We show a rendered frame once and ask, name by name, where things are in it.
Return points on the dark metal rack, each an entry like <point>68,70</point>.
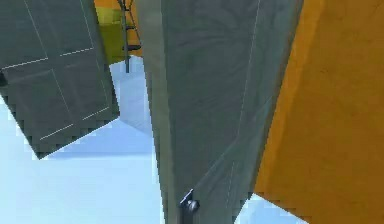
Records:
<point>127,50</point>

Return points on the grey panelled room door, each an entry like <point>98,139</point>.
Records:
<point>56,76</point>

